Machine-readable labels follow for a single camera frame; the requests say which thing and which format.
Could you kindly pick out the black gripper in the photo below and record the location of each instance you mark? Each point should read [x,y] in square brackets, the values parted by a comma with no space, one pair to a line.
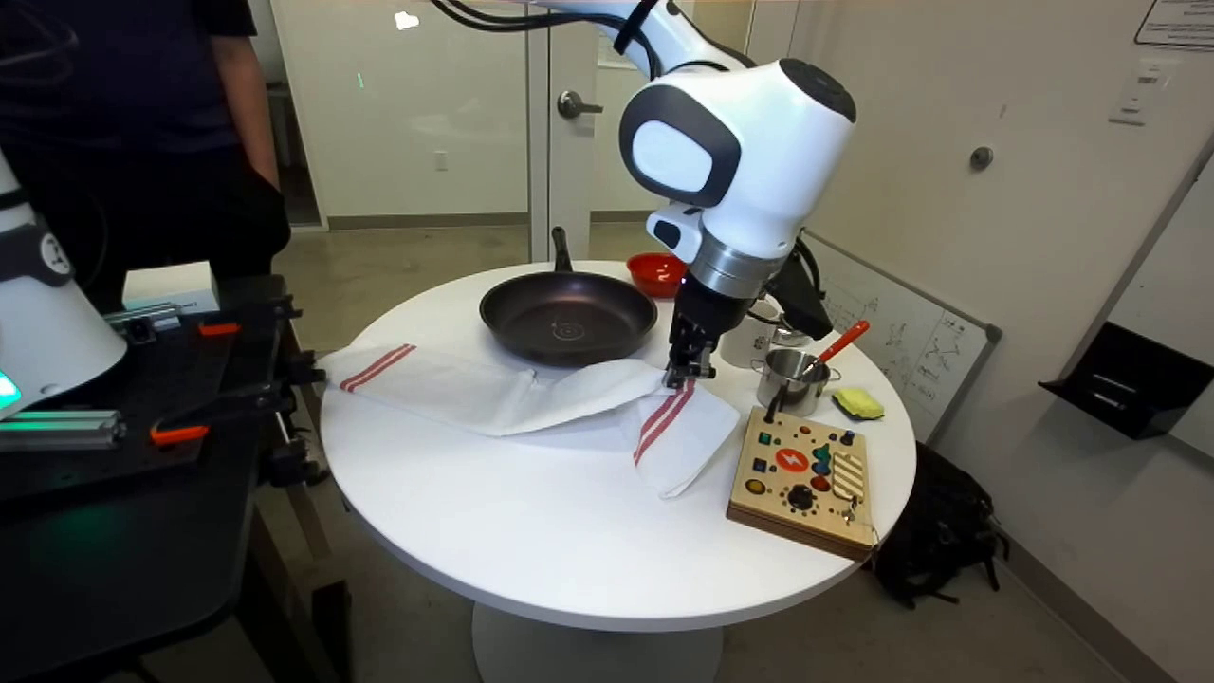
[702,318]

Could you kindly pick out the black frying pan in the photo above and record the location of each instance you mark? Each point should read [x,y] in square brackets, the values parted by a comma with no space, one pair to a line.
[569,324]

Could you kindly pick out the white towel red stripes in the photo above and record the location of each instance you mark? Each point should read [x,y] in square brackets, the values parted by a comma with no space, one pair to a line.
[554,402]

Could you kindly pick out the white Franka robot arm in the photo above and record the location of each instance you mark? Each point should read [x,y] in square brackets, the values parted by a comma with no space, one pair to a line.
[746,155]

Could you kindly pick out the white mug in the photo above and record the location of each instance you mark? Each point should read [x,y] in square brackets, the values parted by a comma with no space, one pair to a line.
[759,343]

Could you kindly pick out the red bowl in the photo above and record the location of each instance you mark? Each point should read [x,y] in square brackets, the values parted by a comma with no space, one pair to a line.
[654,275]

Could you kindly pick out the small steel saucepan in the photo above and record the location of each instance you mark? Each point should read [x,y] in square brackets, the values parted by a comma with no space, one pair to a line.
[796,378]

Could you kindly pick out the wooden board colourful pieces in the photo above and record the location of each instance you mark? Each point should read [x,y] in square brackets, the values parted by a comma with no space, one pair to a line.
[801,486]

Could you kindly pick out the yellow green sponge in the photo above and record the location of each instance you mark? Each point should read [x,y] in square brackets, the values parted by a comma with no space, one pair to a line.
[860,403]

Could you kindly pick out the leaning framed whiteboard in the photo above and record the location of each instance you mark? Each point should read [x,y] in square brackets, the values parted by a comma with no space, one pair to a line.
[897,337]

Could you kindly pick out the white door with window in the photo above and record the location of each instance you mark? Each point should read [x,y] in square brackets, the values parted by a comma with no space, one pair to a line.
[581,165]

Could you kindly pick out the black backpack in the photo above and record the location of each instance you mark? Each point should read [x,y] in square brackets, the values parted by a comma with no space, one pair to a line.
[935,533]

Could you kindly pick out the black clamp orange tip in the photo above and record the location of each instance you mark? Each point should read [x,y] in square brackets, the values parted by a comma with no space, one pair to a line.
[177,436]
[218,333]

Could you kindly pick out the white box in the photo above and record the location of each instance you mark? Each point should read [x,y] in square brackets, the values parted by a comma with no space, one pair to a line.
[172,289]

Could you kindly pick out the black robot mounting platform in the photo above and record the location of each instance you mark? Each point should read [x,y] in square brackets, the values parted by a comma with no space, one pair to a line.
[116,556]

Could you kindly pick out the seated person blue jeans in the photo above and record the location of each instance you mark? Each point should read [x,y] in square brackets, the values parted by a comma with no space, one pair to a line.
[125,127]

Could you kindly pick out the round grey wall knob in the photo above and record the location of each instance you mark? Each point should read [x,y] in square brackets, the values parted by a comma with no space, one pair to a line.
[979,158]

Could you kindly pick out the black wall tray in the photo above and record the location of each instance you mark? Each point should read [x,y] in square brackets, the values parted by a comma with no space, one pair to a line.
[1123,381]

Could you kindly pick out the white wall switch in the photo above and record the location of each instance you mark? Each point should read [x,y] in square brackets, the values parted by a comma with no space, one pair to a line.
[1137,98]

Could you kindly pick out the framed wall sign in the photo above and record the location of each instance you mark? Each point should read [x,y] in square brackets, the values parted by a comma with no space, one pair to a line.
[1177,26]

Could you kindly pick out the aluminium rail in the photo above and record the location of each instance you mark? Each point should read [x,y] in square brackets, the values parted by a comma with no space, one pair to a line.
[63,429]

